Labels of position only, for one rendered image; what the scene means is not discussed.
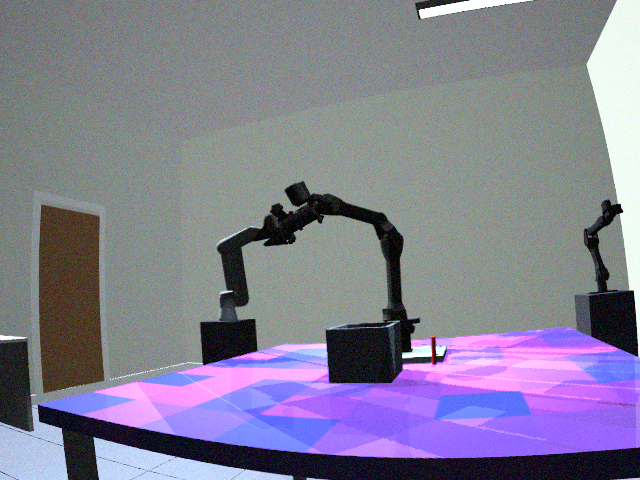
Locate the red peg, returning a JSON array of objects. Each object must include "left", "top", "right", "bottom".
[{"left": 431, "top": 336, "right": 437, "bottom": 365}]

